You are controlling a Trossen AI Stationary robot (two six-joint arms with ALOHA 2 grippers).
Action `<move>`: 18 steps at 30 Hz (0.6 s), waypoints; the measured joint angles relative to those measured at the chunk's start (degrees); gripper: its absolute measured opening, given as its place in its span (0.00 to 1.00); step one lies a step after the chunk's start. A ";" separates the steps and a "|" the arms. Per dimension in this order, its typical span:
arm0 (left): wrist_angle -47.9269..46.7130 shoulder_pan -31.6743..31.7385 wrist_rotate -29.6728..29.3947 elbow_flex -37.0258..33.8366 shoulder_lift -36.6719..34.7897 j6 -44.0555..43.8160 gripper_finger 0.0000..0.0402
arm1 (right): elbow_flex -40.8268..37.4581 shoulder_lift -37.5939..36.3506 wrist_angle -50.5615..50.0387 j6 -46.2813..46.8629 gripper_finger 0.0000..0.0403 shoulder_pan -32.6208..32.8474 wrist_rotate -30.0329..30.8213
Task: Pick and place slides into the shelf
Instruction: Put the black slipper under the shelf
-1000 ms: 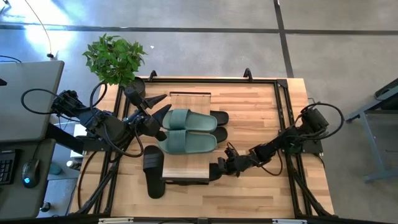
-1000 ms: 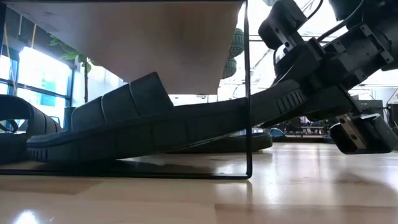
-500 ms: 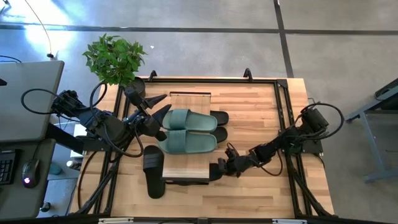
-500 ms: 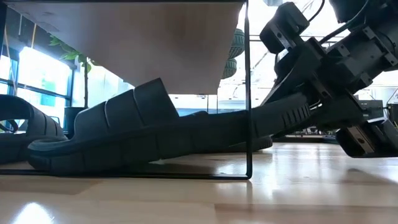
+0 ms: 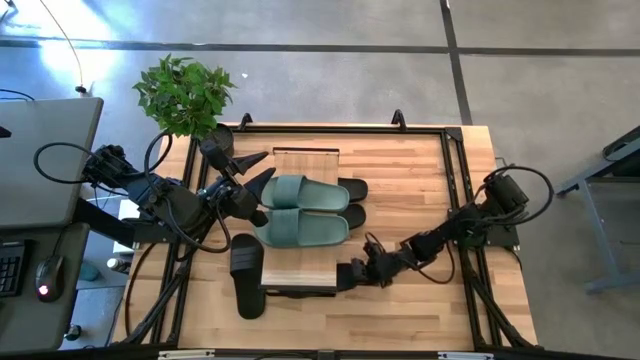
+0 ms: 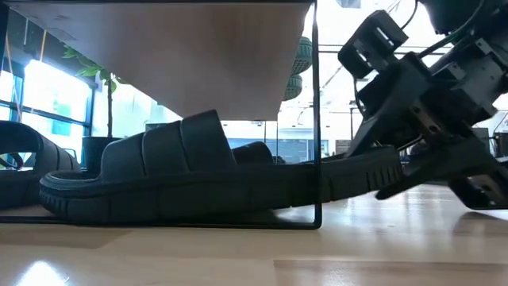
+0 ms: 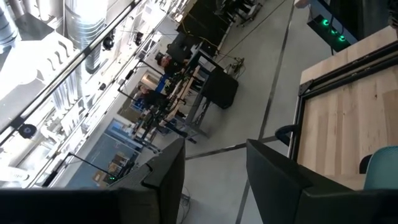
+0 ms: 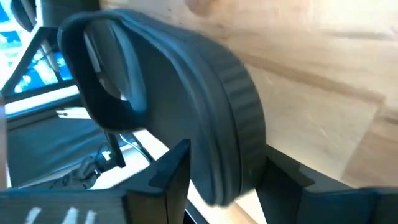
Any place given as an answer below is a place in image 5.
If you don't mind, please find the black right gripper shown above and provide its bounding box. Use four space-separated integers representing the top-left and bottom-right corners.
335 244 404 293

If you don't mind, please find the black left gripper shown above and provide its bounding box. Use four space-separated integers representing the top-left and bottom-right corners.
199 138 277 229

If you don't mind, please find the teal rubber slide sandal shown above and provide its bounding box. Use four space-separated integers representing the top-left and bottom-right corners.
260 174 351 213
253 208 350 249

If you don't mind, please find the black rubber slide sandal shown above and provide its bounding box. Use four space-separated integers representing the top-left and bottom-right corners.
342 203 368 231
337 177 370 204
229 232 267 321

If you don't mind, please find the green potted plant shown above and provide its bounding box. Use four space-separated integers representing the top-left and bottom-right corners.
132 53 237 157

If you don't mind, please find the white paper sheet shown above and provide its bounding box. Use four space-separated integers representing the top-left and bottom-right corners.
112 199 142 255

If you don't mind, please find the teal round object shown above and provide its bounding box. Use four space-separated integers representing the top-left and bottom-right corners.
78 262 101 283

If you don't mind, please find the black computer mouse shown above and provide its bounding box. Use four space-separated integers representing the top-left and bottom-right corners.
34 254 65 304

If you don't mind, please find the blue-grey metal cart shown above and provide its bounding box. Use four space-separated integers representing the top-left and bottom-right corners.
554 124 640 296

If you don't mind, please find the black keyboard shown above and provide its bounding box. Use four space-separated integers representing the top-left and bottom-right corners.
0 239 26 300

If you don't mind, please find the dark grey desk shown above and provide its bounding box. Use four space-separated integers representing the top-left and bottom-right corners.
0 222 91 351

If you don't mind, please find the wooden shelf with black frame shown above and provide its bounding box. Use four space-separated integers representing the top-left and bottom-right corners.
258 146 342 299

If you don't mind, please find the black aluminium rig frame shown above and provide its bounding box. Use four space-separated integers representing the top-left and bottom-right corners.
112 108 540 360

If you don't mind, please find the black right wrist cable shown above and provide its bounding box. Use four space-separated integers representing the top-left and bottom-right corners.
363 231 456 286

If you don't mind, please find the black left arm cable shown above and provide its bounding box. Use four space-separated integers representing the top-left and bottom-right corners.
33 142 104 185
143 130 174 187

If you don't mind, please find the thin floor cable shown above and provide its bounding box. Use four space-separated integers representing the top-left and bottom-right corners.
38 0 90 96

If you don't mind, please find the black right shoulder cable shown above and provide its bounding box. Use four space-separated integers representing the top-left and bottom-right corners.
472 165 555 226

